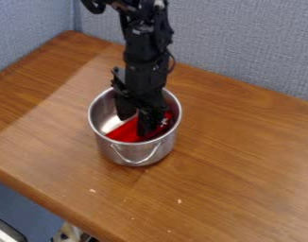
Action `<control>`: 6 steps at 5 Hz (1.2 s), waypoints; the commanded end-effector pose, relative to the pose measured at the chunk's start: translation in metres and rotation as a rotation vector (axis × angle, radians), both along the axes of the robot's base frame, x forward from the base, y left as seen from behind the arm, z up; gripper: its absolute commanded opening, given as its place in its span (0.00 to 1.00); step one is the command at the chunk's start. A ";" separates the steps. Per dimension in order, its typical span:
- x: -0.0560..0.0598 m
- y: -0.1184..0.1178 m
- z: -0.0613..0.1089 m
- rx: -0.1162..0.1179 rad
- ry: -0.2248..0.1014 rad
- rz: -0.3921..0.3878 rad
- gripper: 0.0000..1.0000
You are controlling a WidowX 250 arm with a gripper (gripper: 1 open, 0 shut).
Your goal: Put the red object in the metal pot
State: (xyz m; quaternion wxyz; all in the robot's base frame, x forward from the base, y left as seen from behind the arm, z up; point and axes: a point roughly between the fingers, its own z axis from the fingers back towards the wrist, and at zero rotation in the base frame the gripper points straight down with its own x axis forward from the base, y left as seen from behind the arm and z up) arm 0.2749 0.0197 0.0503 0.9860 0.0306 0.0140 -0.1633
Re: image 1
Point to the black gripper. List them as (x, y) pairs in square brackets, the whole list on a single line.
[(138, 86)]

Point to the red rectangular block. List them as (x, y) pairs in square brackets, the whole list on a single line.
[(126, 133)]

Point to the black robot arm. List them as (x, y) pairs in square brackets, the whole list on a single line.
[(146, 27)]

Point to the stainless steel pot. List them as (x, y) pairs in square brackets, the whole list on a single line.
[(131, 153)]

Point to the white object under table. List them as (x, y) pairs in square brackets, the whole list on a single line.
[(70, 233)]

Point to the grey device under table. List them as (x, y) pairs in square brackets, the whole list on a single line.
[(10, 234)]

